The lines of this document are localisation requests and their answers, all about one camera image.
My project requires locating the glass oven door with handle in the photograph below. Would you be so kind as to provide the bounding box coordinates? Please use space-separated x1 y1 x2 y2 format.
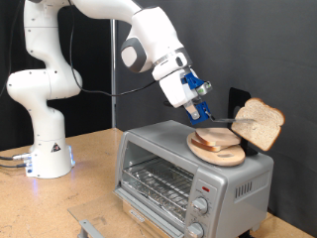
67 187 186 238

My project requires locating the round wooden plate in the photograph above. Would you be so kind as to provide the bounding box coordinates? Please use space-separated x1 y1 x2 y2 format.
186 132 246 168

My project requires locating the vertical metal pole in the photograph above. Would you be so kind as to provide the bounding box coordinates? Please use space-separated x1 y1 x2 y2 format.
109 19 118 129

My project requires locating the wire oven rack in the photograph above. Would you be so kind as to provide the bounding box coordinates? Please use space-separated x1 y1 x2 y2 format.
122 157 195 226

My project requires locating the bread slice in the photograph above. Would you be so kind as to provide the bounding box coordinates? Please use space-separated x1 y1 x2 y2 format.
190 137 229 153
230 97 286 153

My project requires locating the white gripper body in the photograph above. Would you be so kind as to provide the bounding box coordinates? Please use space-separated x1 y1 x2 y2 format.
152 54 203 109

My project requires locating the dark grey backdrop curtain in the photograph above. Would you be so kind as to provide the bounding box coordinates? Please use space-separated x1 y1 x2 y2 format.
116 0 317 237

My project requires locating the silver toaster oven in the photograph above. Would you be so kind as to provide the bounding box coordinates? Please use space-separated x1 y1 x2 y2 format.
113 119 275 238

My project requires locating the silver oven knob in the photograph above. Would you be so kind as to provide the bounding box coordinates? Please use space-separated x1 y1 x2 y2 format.
191 196 210 216
185 222 205 238

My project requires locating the robot base cable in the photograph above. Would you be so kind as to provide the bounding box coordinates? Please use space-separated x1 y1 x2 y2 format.
0 152 33 162
0 162 28 170

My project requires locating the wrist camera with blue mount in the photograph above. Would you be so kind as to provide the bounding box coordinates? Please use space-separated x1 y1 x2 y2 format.
181 71 213 97

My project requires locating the slotted spatula with blue block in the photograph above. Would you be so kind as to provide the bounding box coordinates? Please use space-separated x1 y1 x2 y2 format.
162 99 257 127

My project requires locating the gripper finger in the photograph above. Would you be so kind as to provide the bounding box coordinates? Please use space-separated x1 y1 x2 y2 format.
183 100 201 121

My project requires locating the black backdrop curtain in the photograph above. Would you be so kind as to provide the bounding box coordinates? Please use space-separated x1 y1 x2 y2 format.
0 0 113 152

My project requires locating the black metal bookend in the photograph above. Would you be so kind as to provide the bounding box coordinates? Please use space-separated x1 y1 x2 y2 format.
228 86 259 158

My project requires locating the wooden toy toast slice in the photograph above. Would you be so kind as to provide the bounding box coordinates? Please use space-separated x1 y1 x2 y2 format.
194 127 242 148

